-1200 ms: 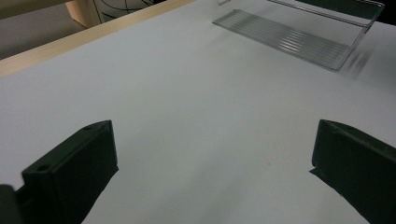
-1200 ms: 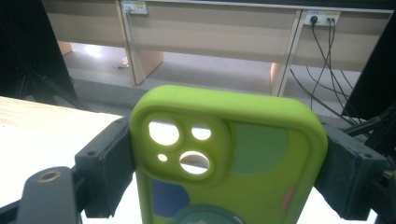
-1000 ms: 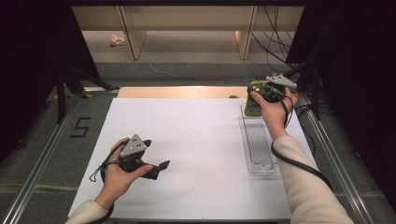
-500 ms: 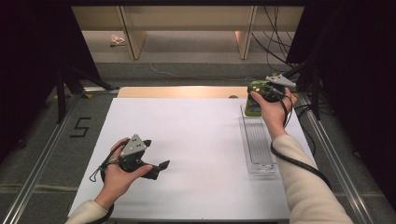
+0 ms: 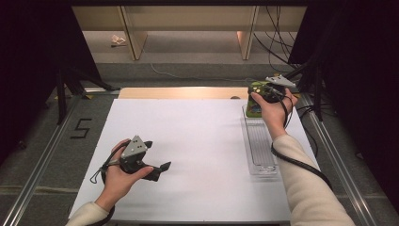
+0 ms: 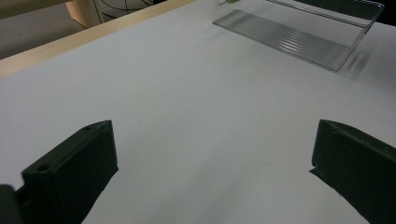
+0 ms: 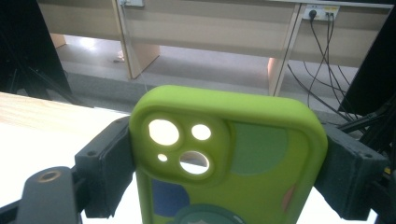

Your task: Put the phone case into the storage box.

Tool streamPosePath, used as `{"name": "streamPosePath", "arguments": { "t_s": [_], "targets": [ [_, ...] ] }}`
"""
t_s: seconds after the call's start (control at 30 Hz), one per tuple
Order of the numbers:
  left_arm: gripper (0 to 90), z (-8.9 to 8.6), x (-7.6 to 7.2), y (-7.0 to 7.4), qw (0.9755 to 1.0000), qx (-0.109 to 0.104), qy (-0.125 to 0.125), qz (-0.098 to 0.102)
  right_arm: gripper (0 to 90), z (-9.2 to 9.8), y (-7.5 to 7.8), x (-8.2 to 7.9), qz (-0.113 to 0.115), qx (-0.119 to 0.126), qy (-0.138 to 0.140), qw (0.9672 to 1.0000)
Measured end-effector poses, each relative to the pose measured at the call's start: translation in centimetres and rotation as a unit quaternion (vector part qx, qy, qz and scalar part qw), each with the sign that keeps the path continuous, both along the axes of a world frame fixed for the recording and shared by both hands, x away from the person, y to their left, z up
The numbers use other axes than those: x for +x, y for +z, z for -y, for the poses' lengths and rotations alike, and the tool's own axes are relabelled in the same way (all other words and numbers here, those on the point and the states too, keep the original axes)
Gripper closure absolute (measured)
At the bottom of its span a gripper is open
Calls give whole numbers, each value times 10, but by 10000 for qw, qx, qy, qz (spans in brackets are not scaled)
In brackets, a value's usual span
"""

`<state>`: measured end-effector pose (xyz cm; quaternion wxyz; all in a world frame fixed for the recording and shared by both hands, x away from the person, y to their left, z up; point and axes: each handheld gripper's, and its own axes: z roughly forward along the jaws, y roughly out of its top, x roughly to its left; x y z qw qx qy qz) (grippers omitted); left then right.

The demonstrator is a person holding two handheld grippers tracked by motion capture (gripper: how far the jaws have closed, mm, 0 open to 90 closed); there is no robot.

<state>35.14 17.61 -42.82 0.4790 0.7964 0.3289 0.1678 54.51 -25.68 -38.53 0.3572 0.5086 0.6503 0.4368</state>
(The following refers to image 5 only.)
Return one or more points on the white table mat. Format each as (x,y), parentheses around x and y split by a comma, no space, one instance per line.
(188,157)

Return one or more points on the light wooden table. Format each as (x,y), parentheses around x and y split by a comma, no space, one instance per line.
(182,93)

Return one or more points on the clear plastic tray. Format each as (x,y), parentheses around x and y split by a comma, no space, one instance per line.
(260,147)

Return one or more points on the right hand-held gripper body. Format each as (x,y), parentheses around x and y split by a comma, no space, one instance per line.
(279,82)

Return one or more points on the dark table grommet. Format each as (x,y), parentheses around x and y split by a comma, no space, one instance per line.
(235,98)

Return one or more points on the yellow floor tape piece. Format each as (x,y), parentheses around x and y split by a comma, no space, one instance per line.
(298,95)
(88,96)

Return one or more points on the metal floor rail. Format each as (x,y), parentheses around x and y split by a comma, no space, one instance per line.
(338,163)
(37,174)

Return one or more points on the green cartoon phone case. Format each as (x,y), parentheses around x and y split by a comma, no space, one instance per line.
(253,108)

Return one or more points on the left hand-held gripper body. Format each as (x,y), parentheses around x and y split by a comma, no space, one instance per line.
(133,150)

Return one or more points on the black tripod stand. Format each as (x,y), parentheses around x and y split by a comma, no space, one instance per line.
(61,94)
(318,94)

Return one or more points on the dark curtain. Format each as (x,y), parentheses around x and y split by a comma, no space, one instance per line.
(28,62)
(360,78)

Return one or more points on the light wooden desk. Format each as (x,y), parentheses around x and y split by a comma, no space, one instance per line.
(188,19)

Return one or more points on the person's left hand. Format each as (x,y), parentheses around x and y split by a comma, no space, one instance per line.
(117,185)

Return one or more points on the crumpled white paper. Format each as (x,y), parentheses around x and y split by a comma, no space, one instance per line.
(118,40)

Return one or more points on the person's right hand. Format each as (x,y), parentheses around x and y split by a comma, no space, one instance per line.
(274,116)

